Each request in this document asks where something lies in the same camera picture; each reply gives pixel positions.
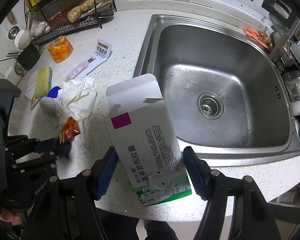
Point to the orange snack wrapper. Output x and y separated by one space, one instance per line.
69 130

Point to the stainless steel sink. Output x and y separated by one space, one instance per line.
224 95

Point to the white paper towel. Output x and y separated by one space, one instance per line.
76 99

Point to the white toothbrush package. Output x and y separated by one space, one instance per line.
90 62

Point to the yellow sponge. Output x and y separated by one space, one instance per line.
43 85

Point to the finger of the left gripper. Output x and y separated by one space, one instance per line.
37 161
23 145

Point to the person's left hand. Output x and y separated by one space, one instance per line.
14 218

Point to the black wire rack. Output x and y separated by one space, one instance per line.
55 13

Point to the orange shrimp pile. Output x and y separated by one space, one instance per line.
260 37

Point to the dark green cup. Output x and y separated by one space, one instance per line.
28 57

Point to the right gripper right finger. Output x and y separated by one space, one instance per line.
251 216

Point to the blue white bottle cap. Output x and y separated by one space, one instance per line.
53 93

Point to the person's dark trouser leg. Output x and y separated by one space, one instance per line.
157 230

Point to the orange plastic jar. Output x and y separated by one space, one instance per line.
60 49

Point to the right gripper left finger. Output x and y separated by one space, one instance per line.
91 185

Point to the white medicine box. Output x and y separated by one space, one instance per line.
143 136

